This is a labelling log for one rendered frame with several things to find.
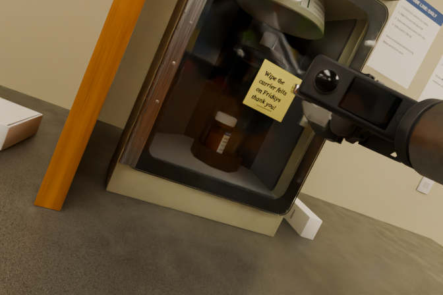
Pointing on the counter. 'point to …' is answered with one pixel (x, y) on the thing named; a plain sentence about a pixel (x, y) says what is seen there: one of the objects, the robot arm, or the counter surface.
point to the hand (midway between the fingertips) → (306, 95)
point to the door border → (136, 144)
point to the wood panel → (96, 83)
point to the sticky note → (271, 91)
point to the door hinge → (161, 64)
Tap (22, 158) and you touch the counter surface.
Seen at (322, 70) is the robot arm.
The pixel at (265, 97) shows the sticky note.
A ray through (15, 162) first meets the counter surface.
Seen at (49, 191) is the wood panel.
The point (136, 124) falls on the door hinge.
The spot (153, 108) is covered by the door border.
